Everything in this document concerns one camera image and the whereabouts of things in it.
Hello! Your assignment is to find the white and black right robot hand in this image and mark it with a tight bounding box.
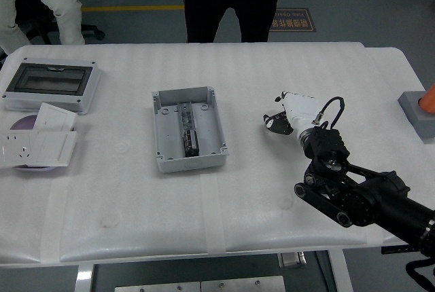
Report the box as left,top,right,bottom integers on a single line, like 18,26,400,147
262,90,322,137

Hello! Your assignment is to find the black cylindrical battery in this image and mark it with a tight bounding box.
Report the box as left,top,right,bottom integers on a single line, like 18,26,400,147
183,128,201,157
271,115,294,136

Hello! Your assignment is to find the open grey junction box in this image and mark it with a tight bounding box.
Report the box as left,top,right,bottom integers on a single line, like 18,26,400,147
151,85,230,174

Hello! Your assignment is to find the brown floor sign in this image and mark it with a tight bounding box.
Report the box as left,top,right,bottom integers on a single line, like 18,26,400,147
268,7,317,33

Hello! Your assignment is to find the grey block base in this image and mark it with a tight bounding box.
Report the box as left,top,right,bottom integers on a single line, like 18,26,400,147
397,90,435,145

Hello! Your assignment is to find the orange cone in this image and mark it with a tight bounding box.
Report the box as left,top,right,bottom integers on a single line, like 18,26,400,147
417,83,435,115

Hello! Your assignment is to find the white table leg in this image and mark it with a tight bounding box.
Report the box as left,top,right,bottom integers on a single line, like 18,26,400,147
327,249,353,292
75,263,99,292

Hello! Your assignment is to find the black table control panel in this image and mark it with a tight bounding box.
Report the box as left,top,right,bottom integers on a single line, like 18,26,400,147
380,244,415,256

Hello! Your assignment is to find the grey metal plate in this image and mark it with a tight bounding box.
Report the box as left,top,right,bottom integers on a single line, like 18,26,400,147
200,275,287,292
114,281,202,292

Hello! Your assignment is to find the white foam mat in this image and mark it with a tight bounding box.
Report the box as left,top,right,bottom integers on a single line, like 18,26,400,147
0,41,428,268

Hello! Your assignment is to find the yellow floor tape line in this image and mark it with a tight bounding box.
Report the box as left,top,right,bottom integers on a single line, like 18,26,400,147
81,4,186,13

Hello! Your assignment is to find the seated person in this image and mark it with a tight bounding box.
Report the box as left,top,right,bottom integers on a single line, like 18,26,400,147
0,0,86,55

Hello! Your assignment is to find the purple round plate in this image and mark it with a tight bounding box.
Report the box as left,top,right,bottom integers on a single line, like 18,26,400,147
9,114,58,173

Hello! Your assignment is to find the black office chair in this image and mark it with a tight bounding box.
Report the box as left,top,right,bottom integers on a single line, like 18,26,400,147
14,0,107,44

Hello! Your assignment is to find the white switch panel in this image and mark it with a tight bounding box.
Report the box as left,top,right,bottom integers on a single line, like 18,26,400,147
29,130,79,168
33,102,77,132

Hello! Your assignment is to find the grey enclosure with dark window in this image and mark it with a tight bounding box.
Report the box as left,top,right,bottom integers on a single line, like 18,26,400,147
1,56,103,115

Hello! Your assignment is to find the white wall socket panel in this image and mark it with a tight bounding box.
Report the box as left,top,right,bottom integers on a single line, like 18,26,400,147
0,130,35,170

